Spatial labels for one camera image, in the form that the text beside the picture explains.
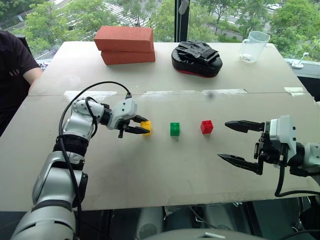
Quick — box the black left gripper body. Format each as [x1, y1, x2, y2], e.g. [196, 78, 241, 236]
[118, 119, 135, 139]

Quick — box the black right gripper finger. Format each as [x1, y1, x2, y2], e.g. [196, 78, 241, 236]
[216, 152, 264, 176]
[224, 120, 266, 134]

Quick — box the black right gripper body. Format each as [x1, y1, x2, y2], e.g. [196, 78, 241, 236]
[253, 121, 285, 167]

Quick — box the yellow toy brick cube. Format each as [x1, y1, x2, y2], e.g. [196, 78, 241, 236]
[139, 120, 154, 137]

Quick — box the green toy brick cube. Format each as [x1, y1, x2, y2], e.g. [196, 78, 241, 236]
[169, 121, 182, 137]

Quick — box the red toy brick cube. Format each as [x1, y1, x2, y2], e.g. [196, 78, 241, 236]
[199, 119, 215, 135]

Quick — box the grey rounded robot leg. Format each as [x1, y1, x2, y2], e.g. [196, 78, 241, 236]
[201, 203, 236, 231]
[135, 205, 165, 240]

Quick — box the clear tape strip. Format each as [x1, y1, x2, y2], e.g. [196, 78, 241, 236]
[283, 86, 308, 97]

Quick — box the red clay brick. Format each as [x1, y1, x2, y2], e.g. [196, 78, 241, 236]
[100, 48, 157, 67]
[93, 25, 155, 54]

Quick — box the clear plastic measuring cup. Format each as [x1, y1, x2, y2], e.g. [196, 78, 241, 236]
[237, 30, 272, 64]

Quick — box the black boxing focus pad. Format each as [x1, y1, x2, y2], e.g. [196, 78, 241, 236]
[170, 40, 224, 79]

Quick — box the small white desk device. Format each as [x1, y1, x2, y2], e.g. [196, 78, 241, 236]
[290, 52, 310, 70]

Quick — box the grey robot torso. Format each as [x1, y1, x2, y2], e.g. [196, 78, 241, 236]
[139, 228, 271, 240]

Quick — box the person in black shirt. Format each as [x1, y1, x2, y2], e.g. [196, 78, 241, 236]
[0, 30, 41, 137]

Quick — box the black chair back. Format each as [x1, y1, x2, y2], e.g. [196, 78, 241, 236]
[15, 34, 34, 58]

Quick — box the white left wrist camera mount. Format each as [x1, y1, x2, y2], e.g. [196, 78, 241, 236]
[107, 98, 139, 131]

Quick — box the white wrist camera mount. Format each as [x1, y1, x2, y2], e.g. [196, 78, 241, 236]
[268, 114, 298, 154]
[107, 98, 139, 131]

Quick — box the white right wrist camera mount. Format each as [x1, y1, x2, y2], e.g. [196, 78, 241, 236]
[268, 114, 298, 154]

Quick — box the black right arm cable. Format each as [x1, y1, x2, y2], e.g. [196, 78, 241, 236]
[274, 149, 320, 199]

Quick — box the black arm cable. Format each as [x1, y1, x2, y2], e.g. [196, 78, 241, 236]
[274, 149, 320, 199]
[58, 80, 133, 240]

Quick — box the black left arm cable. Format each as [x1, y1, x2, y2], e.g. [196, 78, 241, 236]
[58, 80, 133, 240]

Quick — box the black window frame post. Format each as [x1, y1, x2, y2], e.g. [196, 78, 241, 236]
[173, 0, 191, 44]

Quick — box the blind cord with white pull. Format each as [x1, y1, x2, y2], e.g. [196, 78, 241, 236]
[178, 0, 190, 43]

